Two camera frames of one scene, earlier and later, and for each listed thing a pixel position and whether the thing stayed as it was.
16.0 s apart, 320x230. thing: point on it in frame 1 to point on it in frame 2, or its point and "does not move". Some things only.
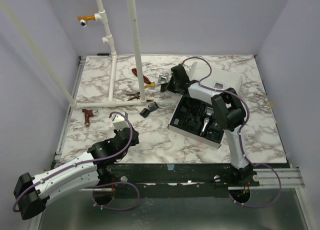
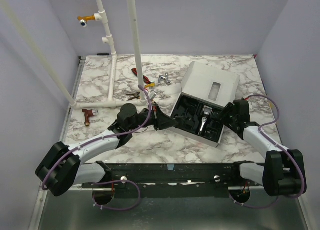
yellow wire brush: [151, 86] does not move
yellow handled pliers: [136, 95] does not move
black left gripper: [137, 141] to [161, 121]
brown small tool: [88, 113] does not move
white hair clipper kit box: [197, 120] does not move
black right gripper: [170, 82] to [230, 114]
